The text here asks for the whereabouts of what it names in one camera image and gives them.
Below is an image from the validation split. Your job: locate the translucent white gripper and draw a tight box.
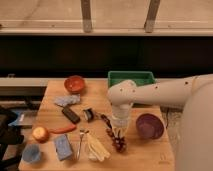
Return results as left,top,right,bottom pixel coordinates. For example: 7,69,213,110
111,103,132,137

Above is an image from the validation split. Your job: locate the dark red grapes bunch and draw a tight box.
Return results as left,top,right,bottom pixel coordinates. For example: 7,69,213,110
106,129,127,153

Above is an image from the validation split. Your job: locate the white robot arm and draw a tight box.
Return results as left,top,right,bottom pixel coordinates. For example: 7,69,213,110
107,74,213,171

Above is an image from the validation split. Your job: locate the green plastic tray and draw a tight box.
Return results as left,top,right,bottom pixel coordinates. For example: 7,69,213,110
108,71,155,87

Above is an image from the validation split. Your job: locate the small black tape roll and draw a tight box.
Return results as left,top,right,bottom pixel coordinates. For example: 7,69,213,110
83,108,95,122

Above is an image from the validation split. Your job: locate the purple bowl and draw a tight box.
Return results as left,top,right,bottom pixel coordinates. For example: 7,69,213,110
136,113,164,139

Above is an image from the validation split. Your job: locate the yellow banana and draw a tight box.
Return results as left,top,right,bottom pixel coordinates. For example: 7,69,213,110
85,133,110,162

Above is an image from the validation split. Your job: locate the orange carrot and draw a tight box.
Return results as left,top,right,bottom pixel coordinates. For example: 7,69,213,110
49,125,77,134

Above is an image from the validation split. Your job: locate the black rectangular block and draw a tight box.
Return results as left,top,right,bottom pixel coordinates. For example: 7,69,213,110
62,107,80,124

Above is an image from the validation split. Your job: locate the red bowl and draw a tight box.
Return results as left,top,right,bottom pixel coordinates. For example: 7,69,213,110
64,75,85,94

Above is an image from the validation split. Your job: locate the crumpled grey cloth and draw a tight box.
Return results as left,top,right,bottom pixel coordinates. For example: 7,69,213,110
54,94,80,107

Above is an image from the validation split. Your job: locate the blue sponge block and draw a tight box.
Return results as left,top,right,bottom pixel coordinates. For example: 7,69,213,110
54,134,73,161

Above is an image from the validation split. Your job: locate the red apple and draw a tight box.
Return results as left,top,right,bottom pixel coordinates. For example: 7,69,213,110
32,127,49,143

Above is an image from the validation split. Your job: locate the blue plastic cup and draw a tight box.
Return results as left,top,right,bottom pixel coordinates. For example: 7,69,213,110
22,144,41,164

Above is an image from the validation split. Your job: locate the black chair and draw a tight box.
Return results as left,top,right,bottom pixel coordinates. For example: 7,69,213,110
0,106,24,171

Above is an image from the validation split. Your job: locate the dark handled knife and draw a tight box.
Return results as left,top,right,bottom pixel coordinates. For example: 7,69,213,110
96,113,112,129

